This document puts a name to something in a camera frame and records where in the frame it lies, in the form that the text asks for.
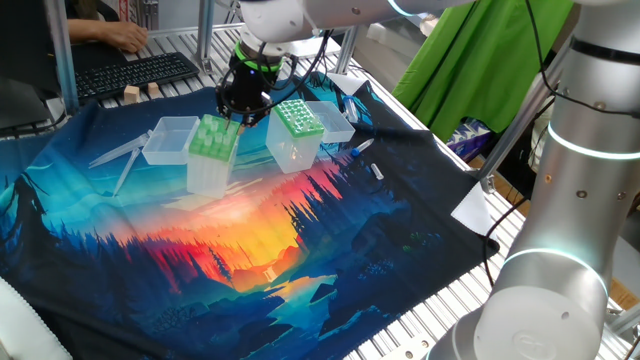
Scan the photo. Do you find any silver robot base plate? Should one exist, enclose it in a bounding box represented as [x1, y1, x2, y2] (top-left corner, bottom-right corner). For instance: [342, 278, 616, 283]
[392, 333, 436, 360]

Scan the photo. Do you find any green flange adapter ring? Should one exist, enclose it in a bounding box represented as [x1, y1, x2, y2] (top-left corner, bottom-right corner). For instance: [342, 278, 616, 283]
[233, 42, 285, 74]

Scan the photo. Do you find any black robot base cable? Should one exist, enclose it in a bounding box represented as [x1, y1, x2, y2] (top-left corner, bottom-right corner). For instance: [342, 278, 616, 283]
[482, 197, 529, 289]

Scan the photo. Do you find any aluminium frame beam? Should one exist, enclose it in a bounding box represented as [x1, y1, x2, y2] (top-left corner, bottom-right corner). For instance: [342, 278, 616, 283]
[607, 303, 640, 337]

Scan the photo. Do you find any person dark clothed torso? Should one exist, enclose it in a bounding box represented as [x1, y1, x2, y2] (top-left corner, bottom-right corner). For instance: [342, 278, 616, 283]
[0, 0, 126, 96]

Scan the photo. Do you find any person bare hand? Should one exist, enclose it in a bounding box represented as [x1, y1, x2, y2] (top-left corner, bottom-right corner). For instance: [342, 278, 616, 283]
[99, 22, 150, 55]

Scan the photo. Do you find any printed sunset landscape cloth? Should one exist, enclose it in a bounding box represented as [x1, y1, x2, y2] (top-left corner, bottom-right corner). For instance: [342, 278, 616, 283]
[0, 71, 501, 360]

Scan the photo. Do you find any blue patterned box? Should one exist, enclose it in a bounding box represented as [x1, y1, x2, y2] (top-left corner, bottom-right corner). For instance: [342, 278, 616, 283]
[446, 119, 494, 162]

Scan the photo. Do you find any clear box green tip rack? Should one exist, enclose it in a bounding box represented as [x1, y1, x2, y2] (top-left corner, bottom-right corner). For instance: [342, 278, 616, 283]
[264, 98, 357, 176]
[142, 113, 243, 200]

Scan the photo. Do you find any person bare forearm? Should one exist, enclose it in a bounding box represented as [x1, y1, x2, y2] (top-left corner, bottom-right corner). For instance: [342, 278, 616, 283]
[67, 19, 106, 47]

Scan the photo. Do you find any bright green fabric sheet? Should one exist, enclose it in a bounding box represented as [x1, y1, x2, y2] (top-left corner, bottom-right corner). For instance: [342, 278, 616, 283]
[391, 0, 576, 144]

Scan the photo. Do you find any white stand with base plate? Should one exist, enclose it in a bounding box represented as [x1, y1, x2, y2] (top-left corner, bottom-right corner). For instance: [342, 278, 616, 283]
[287, 37, 342, 64]

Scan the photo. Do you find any black camera cable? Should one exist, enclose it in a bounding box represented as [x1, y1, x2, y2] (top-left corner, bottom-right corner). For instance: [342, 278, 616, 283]
[523, 0, 640, 120]

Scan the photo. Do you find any black computer keyboard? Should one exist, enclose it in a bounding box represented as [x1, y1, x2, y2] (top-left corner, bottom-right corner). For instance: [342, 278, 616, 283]
[74, 51, 201, 104]

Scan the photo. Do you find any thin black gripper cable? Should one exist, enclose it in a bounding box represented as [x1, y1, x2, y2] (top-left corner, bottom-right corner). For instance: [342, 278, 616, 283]
[217, 29, 334, 119]

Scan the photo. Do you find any slim blue-capped conical tube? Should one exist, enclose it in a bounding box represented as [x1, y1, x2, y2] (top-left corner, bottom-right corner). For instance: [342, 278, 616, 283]
[349, 138, 375, 159]

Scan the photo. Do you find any slanted aluminium frame post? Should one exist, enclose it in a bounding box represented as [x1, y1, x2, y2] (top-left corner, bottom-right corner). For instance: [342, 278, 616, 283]
[474, 37, 574, 195]

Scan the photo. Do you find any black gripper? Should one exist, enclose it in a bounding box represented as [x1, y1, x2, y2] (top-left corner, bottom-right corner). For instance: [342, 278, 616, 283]
[215, 67, 279, 132]

